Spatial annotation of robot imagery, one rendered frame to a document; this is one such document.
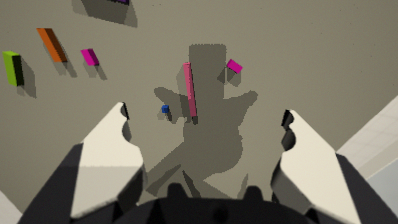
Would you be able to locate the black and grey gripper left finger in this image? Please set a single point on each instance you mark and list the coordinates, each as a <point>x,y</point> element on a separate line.
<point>97,182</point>

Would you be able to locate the small blue cube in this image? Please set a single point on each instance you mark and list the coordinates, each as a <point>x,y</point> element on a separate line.
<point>165,109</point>

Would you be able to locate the lime green rod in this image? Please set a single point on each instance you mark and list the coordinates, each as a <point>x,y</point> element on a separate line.
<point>13,67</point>

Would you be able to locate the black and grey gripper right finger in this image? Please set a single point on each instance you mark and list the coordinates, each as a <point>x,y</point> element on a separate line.
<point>314,180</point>

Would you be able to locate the orange rod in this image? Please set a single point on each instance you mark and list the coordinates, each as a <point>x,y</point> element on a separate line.
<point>52,44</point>

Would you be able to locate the pink rod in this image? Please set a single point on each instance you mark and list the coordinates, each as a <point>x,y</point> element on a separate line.
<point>190,89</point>

